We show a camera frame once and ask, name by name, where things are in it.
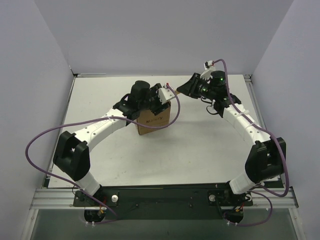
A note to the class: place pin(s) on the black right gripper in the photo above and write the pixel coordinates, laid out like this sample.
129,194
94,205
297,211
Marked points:
195,85

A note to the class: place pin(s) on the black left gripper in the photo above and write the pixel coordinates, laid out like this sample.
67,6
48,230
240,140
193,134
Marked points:
155,100

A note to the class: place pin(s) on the brown cardboard express box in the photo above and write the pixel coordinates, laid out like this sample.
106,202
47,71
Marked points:
149,119

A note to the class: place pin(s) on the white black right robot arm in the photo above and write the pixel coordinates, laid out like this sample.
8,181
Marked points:
264,161

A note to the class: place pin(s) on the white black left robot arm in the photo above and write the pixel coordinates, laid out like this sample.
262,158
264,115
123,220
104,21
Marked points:
72,153

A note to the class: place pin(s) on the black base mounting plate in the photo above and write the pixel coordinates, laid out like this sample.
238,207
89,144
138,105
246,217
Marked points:
202,201

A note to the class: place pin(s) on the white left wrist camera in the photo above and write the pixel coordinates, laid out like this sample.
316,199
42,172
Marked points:
166,94

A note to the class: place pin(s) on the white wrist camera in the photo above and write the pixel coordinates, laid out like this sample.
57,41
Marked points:
209,68
166,94

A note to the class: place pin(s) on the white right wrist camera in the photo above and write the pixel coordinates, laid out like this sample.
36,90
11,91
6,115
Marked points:
209,68

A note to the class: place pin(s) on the aluminium table edge rail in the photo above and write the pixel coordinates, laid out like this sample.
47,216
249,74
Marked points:
260,119

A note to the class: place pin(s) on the aluminium front frame rail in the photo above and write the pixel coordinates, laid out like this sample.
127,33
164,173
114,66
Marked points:
65,199

